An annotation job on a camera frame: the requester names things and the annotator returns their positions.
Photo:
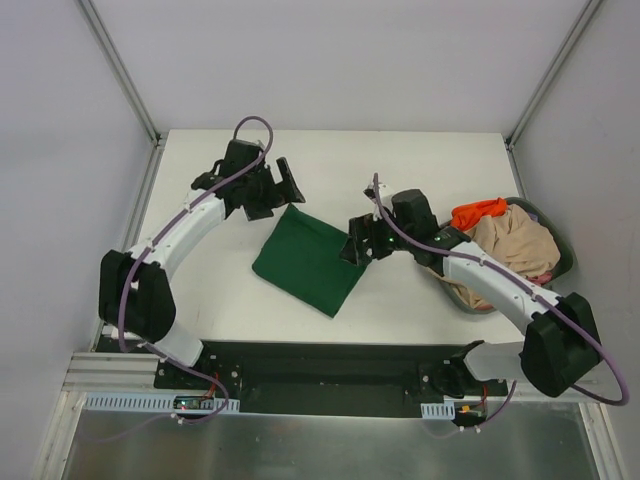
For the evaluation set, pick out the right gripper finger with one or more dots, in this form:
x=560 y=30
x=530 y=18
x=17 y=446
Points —
x=354 y=254
x=361 y=229

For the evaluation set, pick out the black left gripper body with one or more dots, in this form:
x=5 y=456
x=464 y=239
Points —
x=270 y=195

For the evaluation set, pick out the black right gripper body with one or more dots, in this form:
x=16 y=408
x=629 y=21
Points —
x=367 y=240

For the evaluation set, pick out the green t shirt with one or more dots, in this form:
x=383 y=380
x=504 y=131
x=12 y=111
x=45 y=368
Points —
x=302 y=258

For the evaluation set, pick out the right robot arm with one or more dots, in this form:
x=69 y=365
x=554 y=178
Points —
x=560 y=338

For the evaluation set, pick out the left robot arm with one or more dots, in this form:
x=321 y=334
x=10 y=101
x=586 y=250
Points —
x=134 y=286

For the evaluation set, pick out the orange t shirt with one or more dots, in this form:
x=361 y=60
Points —
x=465 y=217

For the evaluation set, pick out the beige t shirt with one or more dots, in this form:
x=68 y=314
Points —
x=520 y=240

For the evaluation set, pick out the pink t shirt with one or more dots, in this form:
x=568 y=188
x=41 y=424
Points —
x=541 y=279

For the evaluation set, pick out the grey laundry basket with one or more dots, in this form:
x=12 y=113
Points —
x=560 y=250

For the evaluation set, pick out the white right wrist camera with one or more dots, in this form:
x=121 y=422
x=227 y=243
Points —
x=381 y=191

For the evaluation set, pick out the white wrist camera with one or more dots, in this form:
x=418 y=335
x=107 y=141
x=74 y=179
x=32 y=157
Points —
x=381 y=191
x=259 y=144

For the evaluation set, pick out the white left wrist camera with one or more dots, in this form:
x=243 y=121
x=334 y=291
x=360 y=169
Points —
x=259 y=144

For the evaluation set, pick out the left aluminium side rail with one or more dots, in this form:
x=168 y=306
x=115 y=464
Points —
x=126 y=199

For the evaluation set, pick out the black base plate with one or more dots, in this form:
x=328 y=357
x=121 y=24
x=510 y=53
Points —
x=357 y=380

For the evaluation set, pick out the right white cable duct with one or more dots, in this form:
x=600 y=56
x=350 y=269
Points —
x=438 y=411

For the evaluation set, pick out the white cable duct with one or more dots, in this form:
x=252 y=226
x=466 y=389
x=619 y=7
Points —
x=438 y=411
x=159 y=403

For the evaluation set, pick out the right aluminium frame post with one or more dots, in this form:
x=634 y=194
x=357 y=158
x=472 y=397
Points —
x=576 y=32

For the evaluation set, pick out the aluminium frame post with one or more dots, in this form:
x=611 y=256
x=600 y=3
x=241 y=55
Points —
x=107 y=46
x=576 y=32

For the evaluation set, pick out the left white cable duct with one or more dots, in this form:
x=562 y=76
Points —
x=159 y=403

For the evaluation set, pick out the left aluminium frame post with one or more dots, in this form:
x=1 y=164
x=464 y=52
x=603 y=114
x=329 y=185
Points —
x=107 y=46

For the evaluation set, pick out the front aluminium rail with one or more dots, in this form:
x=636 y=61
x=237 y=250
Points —
x=116 y=372

